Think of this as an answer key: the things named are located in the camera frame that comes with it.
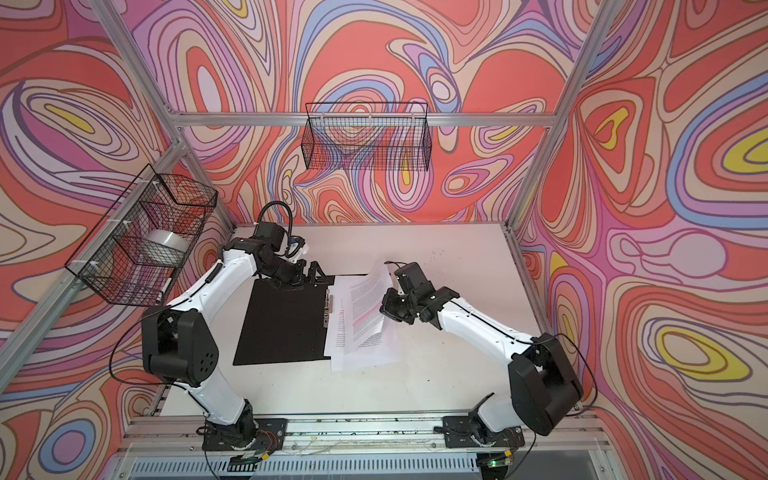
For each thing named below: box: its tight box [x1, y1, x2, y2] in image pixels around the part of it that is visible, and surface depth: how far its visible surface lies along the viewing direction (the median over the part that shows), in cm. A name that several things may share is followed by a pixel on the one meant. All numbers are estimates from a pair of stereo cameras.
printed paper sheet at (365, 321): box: [344, 263, 391, 355], surface depth 90 cm
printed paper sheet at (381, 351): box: [324, 275, 401, 371], surface depth 89 cm
